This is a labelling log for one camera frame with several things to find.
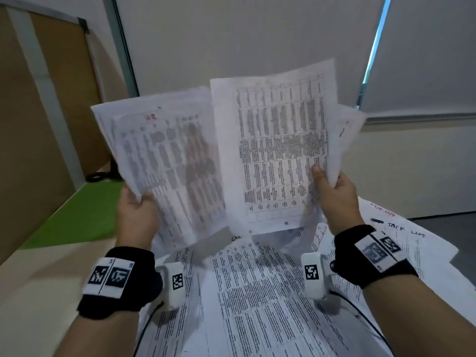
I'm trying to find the white paper sheet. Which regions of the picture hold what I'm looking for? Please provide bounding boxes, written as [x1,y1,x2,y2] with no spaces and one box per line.
[336,103,367,187]

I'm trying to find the person's right hand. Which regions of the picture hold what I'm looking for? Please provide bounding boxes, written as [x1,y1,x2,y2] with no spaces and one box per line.
[310,165,365,237]

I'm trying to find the person's left hand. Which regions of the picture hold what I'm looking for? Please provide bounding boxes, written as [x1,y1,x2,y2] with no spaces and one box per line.
[115,186,161,252]

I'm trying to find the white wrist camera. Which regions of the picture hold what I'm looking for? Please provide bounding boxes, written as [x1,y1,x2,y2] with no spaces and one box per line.
[155,262,185,313]
[300,251,334,302]

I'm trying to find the narrow white roller blind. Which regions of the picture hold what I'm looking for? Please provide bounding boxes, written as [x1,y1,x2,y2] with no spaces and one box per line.
[360,0,476,116]

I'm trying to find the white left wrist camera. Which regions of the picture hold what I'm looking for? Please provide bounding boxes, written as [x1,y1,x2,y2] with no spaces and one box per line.
[155,262,185,313]

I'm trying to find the printed table paper sheet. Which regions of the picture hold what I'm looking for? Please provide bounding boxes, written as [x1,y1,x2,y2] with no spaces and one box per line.
[210,59,340,235]

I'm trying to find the black right wristband with markers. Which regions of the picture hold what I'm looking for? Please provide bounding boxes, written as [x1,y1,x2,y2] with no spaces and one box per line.
[330,224,419,291]

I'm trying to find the brown partition panel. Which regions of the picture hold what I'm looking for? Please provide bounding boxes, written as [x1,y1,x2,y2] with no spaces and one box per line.
[0,6,76,265]
[29,11,129,179]

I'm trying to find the pile of printed paper sheets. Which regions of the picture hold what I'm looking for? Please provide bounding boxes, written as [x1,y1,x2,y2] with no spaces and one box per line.
[133,197,476,357]

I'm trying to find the grey partition post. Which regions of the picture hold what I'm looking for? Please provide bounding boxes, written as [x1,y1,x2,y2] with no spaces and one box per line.
[7,6,87,191]

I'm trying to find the person's right forearm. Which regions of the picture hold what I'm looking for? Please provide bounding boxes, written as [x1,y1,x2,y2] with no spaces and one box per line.
[362,273,476,357]

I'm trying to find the black right camera cable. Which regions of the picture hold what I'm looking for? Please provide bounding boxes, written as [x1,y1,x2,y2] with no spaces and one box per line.
[329,289,395,357]

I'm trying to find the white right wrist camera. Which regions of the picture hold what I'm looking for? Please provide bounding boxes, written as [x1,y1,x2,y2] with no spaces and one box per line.
[300,251,334,302]

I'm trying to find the person's left forearm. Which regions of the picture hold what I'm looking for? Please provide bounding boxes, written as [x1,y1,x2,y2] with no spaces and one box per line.
[52,311,140,357]

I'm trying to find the black coiled cable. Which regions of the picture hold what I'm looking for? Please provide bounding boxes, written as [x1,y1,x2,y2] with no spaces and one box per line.
[85,159,123,183]

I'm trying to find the black left camera cable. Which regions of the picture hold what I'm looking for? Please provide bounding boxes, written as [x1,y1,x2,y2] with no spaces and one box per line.
[133,301,165,357]

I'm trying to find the printed sheets with red mark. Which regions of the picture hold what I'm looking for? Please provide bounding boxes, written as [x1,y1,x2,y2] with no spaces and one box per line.
[91,86,228,254]

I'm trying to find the grey window frame post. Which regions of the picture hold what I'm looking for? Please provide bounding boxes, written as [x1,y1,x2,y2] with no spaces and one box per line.
[102,0,140,98]

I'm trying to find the black camera cable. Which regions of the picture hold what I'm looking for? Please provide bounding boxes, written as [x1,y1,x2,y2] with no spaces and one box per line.
[329,289,395,357]
[133,301,165,357]

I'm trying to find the green mat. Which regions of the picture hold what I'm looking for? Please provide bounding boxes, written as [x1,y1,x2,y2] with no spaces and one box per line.
[19,180,126,250]

